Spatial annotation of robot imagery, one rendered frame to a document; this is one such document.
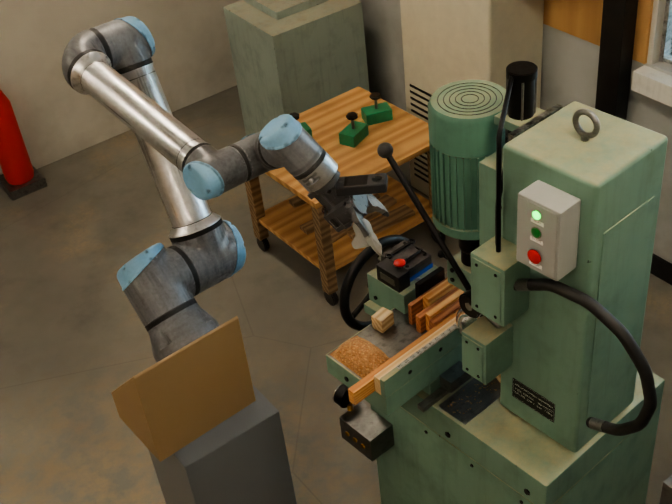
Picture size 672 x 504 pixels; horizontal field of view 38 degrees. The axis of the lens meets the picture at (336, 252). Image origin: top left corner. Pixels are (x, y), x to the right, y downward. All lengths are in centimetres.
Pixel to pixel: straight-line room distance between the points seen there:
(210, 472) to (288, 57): 222
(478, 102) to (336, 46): 251
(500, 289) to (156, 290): 97
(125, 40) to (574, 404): 140
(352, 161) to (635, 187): 195
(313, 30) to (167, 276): 210
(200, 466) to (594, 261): 127
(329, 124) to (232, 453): 167
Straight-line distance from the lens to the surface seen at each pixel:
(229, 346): 257
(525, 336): 212
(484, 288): 198
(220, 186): 213
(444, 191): 211
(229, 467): 274
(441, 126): 202
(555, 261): 184
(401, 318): 241
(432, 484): 258
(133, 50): 256
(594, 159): 184
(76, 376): 382
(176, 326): 252
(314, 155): 211
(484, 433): 228
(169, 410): 258
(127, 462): 345
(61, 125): 507
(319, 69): 450
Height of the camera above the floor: 252
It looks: 38 degrees down
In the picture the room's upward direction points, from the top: 7 degrees counter-clockwise
